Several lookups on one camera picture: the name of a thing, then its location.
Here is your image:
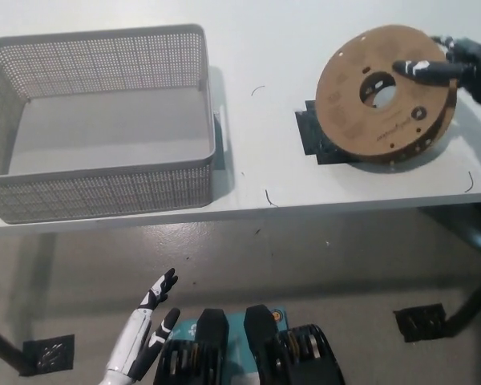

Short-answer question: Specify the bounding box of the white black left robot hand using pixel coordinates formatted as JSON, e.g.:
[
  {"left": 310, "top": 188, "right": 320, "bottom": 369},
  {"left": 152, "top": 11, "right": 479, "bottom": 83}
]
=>
[{"left": 103, "top": 267, "right": 182, "bottom": 380}]

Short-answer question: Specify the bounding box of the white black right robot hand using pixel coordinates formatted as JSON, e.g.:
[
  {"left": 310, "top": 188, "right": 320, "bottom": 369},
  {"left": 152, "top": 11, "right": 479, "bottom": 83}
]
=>
[{"left": 392, "top": 34, "right": 481, "bottom": 107}]

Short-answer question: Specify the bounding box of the cardboard 3d printing filament spool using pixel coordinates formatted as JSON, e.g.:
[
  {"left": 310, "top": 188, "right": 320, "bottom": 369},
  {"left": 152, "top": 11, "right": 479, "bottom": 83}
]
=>
[{"left": 315, "top": 23, "right": 460, "bottom": 166}]

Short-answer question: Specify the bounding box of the black teal robot torso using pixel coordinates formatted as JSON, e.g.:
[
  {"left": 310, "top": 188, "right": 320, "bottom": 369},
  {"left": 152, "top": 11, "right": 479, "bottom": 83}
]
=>
[{"left": 152, "top": 304, "right": 348, "bottom": 385}]

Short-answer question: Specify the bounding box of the black floor pad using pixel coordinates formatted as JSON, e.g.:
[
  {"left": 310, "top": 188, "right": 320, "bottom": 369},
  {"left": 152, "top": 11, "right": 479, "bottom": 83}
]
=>
[
  {"left": 18, "top": 333, "right": 75, "bottom": 377},
  {"left": 392, "top": 302, "right": 448, "bottom": 343}
]

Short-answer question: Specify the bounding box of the grey perforated plastic basket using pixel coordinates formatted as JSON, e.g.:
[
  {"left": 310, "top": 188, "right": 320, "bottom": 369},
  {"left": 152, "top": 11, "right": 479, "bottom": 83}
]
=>
[{"left": 0, "top": 22, "right": 226, "bottom": 225}]

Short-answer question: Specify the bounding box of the black spool stand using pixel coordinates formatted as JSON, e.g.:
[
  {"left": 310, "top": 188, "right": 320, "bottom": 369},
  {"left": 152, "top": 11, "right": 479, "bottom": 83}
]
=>
[{"left": 294, "top": 99, "right": 370, "bottom": 166}]

